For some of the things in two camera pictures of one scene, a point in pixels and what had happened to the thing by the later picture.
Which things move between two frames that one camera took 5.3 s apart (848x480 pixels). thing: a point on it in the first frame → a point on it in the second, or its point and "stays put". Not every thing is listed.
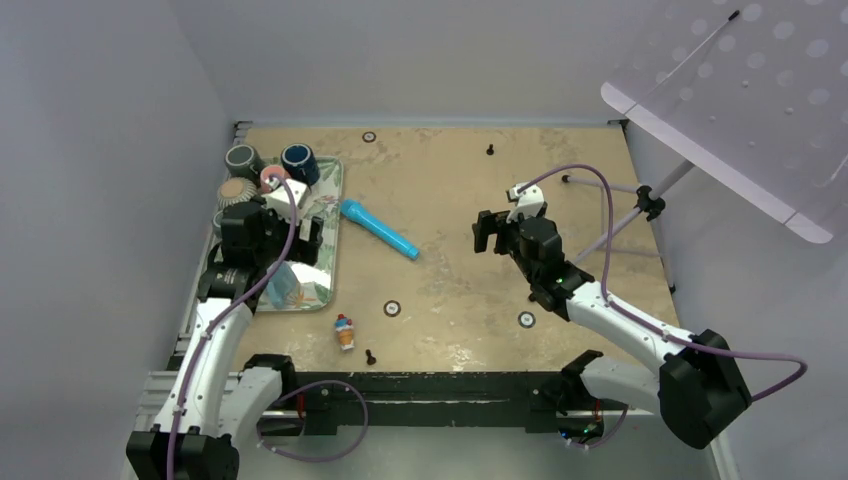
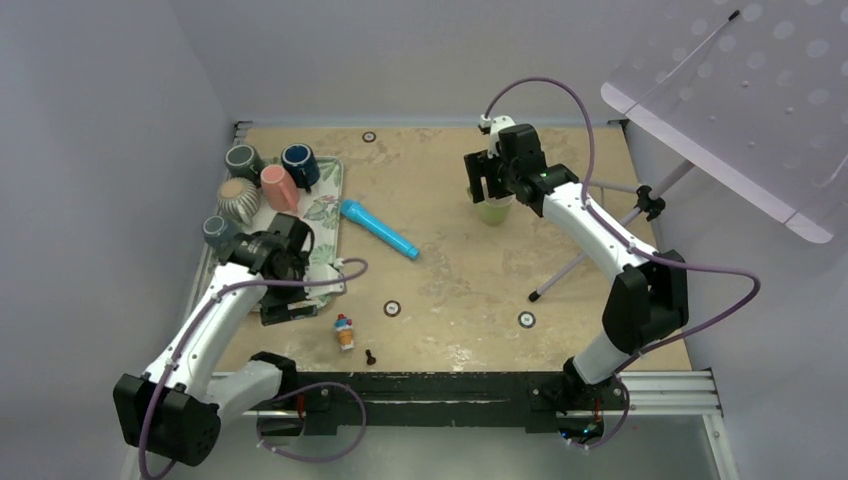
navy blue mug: [300, 163] stays put
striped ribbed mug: [234, 191] stays put
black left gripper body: [277, 238] → [285, 294]
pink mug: [270, 178] stays put
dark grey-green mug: [241, 160] stays put
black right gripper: [493, 223] → [480, 165]
